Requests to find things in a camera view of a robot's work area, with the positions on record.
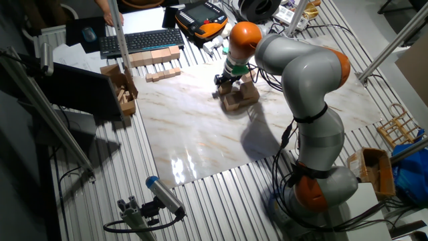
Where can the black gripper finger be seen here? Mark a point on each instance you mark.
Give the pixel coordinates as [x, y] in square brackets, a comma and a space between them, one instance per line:
[217, 80]
[234, 81]

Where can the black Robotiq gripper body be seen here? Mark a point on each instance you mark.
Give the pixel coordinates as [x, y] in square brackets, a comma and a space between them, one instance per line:
[229, 78]

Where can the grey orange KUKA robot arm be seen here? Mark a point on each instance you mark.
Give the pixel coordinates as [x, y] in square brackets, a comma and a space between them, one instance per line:
[307, 83]

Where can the bare person forearm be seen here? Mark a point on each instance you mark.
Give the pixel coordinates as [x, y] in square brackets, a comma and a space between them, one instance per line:
[102, 5]

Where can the bare person hand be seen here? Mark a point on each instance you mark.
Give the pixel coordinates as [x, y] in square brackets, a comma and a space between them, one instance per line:
[107, 18]

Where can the white power adapter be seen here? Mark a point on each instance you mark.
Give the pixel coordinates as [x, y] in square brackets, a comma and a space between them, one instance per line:
[214, 43]

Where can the small spare wooden cube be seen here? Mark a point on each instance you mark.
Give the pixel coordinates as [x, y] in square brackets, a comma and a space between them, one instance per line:
[155, 77]
[177, 71]
[172, 72]
[166, 74]
[149, 78]
[161, 75]

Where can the large spare wooden cube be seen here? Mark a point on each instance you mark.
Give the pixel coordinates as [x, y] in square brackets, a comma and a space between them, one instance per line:
[166, 54]
[157, 56]
[147, 57]
[137, 59]
[174, 52]

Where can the white marble pattern board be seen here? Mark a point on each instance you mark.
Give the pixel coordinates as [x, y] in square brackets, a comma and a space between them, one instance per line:
[187, 134]

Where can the orange black teach pendant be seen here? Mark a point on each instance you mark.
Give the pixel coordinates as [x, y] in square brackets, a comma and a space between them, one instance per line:
[200, 16]

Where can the black filament spool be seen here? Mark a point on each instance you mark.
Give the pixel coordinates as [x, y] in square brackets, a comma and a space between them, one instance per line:
[257, 8]

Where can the black smartphone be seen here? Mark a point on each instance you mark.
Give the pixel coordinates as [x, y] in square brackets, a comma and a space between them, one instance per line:
[170, 18]

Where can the white power strip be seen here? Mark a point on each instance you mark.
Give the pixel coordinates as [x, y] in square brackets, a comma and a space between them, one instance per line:
[284, 15]

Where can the black computer keyboard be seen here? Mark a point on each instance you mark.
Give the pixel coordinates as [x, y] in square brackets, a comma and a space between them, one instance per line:
[143, 41]

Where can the cardboard box of wood pieces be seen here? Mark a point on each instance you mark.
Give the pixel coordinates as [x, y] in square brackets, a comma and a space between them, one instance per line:
[128, 107]

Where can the gold foil wrapper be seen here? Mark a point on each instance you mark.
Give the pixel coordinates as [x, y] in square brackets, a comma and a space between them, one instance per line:
[311, 11]

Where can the grey computer mouse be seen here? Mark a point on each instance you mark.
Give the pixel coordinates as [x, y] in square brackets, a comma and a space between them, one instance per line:
[89, 34]

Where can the black monitor panel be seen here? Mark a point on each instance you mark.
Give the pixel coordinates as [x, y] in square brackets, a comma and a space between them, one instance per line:
[80, 90]

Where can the white paper sheets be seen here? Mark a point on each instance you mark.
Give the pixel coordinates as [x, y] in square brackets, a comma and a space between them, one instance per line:
[72, 57]

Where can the black mouse pad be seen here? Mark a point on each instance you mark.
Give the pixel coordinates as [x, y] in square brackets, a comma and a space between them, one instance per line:
[73, 40]

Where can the wooden slat rack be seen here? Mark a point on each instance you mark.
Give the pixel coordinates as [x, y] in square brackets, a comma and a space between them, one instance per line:
[384, 131]

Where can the short aluminium profile piece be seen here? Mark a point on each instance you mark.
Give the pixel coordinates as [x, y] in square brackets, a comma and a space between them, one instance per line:
[133, 217]

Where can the orange lined cardboard box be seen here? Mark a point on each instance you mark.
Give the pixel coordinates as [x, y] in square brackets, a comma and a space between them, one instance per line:
[384, 174]

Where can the brown cardboard panel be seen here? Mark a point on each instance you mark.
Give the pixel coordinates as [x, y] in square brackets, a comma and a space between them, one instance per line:
[414, 73]

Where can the blue plastic bag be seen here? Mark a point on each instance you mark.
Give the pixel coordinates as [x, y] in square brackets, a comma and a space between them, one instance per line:
[411, 177]

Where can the aluminium profile post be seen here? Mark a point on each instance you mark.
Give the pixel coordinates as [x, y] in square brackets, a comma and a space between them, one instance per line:
[297, 16]
[118, 33]
[408, 150]
[43, 107]
[394, 43]

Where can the grey camera with blue end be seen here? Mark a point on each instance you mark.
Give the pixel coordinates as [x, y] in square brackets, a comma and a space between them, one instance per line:
[164, 194]

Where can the black camera clamp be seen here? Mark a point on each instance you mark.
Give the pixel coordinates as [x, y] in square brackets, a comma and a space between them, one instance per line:
[150, 211]

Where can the grey depth camera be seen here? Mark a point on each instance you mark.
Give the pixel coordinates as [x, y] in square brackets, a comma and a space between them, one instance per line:
[47, 60]

